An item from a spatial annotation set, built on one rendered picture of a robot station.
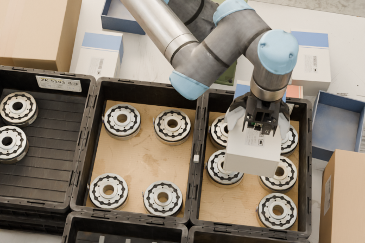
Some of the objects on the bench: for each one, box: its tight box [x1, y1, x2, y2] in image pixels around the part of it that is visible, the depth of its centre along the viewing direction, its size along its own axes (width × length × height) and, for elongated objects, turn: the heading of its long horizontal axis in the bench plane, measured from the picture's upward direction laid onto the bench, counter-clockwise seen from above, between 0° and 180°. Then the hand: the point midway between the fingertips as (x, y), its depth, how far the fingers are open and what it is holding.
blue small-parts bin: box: [312, 90, 365, 162], centre depth 188 cm, size 20×15×7 cm
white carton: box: [74, 29, 124, 81], centre depth 196 cm, size 20×12×9 cm, turn 172°
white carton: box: [290, 28, 331, 97], centre depth 199 cm, size 20×12×9 cm, turn 175°
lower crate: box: [0, 216, 65, 236], centre depth 177 cm, size 40×30×12 cm
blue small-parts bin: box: [100, 0, 154, 35], centre depth 211 cm, size 20×15×7 cm
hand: (256, 124), depth 145 cm, fingers closed on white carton, 13 cm apart
